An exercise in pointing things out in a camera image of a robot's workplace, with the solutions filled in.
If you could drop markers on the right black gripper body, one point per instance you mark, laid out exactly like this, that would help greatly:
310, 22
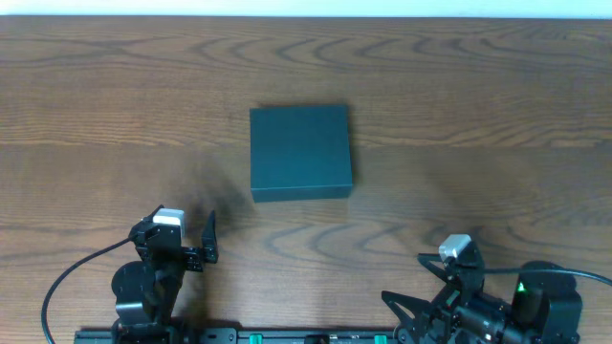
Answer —
443, 293

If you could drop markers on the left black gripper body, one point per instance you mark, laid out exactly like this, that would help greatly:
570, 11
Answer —
189, 254

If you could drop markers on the dark green box with lid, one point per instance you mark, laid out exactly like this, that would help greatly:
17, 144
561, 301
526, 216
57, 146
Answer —
300, 153

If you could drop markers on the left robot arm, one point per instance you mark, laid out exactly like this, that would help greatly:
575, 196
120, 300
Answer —
146, 290

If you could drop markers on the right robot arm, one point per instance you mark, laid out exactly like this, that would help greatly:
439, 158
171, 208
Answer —
546, 306

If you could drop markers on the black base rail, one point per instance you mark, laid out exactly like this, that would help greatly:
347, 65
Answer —
233, 336

